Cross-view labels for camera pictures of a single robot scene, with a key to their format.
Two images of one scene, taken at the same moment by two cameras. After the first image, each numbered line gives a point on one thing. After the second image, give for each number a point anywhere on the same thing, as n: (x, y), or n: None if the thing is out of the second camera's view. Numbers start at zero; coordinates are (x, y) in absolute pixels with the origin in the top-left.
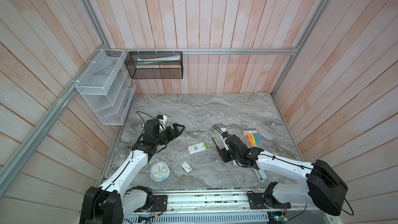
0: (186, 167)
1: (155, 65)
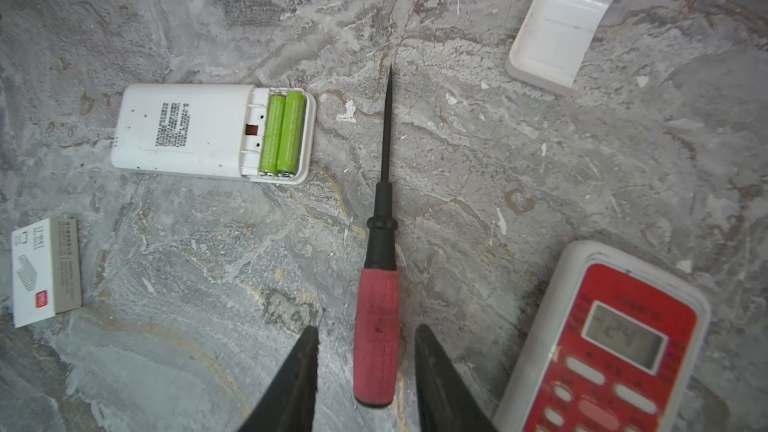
0: (46, 269)
1: None
